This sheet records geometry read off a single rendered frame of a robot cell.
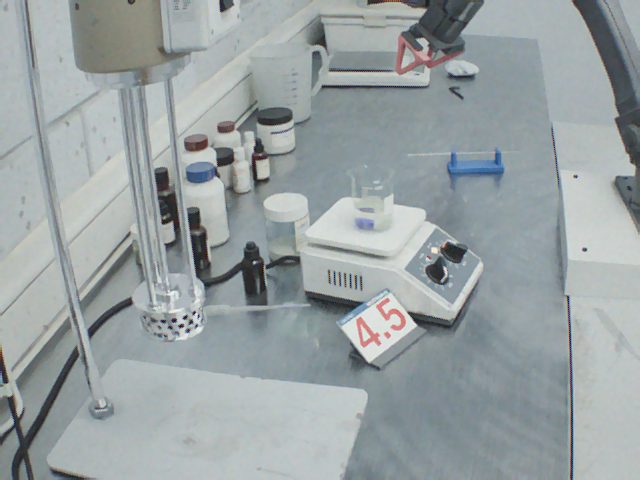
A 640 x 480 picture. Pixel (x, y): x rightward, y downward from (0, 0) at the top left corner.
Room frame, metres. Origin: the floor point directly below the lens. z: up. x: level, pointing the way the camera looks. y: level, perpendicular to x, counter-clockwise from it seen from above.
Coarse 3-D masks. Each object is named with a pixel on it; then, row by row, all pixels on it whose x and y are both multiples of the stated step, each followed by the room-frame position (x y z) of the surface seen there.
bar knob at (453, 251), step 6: (450, 240) 0.87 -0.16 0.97; (444, 246) 0.87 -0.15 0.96; (450, 246) 0.86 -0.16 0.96; (456, 246) 0.86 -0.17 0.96; (462, 246) 0.87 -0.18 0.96; (444, 252) 0.86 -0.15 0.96; (450, 252) 0.86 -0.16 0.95; (456, 252) 0.86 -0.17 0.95; (462, 252) 0.86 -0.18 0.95; (450, 258) 0.86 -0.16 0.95; (456, 258) 0.86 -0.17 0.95; (462, 258) 0.86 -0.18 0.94
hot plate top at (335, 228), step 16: (336, 208) 0.94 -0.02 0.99; (400, 208) 0.93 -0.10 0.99; (416, 208) 0.92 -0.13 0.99; (320, 224) 0.89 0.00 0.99; (336, 224) 0.89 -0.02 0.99; (352, 224) 0.89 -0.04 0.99; (400, 224) 0.88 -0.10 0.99; (416, 224) 0.88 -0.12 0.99; (320, 240) 0.86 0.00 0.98; (336, 240) 0.85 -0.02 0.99; (352, 240) 0.85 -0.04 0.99; (368, 240) 0.84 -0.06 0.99; (384, 240) 0.84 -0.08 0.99; (400, 240) 0.84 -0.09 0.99
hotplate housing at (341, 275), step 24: (408, 240) 0.87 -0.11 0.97; (312, 264) 0.86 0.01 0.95; (336, 264) 0.84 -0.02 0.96; (360, 264) 0.83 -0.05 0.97; (384, 264) 0.82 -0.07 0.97; (480, 264) 0.88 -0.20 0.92; (312, 288) 0.86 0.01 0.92; (336, 288) 0.84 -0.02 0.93; (360, 288) 0.83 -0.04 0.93; (384, 288) 0.81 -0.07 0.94; (408, 288) 0.80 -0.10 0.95; (408, 312) 0.80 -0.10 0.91; (432, 312) 0.78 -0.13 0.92; (456, 312) 0.78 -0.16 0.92
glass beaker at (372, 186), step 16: (352, 176) 0.89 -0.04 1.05; (368, 176) 0.86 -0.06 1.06; (384, 176) 0.86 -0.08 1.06; (352, 192) 0.88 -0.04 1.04; (368, 192) 0.86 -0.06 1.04; (384, 192) 0.86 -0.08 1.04; (352, 208) 0.88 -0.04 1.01; (368, 208) 0.86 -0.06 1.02; (384, 208) 0.86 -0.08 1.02; (368, 224) 0.86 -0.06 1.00; (384, 224) 0.86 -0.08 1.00
